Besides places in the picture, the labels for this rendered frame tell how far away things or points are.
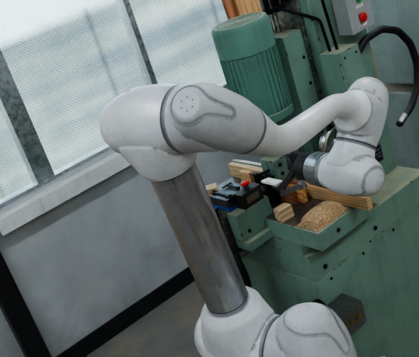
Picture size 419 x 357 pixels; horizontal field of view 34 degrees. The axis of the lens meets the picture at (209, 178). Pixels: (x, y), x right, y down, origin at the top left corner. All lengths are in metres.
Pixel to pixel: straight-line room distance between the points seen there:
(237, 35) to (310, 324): 0.88
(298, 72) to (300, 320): 0.88
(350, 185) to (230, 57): 0.57
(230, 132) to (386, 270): 1.21
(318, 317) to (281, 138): 0.40
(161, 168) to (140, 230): 2.16
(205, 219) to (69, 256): 1.95
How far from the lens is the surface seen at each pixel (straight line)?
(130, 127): 1.31
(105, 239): 3.40
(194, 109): 1.18
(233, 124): 1.22
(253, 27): 1.99
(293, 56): 2.11
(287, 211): 2.05
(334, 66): 2.10
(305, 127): 1.47
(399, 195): 2.30
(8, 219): 3.11
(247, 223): 2.07
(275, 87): 2.05
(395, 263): 2.35
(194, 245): 1.45
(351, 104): 1.63
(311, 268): 2.07
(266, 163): 2.17
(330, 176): 1.70
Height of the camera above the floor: 1.84
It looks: 22 degrees down
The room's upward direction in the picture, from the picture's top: 19 degrees counter-clockwise
